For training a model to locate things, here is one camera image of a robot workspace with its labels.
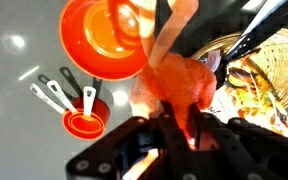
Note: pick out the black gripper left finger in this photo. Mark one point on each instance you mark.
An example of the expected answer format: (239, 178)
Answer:
(175, 143)

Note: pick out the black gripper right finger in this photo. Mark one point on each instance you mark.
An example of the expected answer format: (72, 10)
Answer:
(214, 150)

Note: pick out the orange plush toy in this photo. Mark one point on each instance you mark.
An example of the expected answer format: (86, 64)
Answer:
(180, 80)

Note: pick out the red bowl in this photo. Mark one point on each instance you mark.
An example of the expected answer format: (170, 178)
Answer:
(80, 50)

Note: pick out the red measuring cup set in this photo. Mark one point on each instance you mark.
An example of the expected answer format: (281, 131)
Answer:
(84, 125)

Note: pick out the wicker basket with corn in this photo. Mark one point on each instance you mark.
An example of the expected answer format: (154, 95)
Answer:
(284, 66)

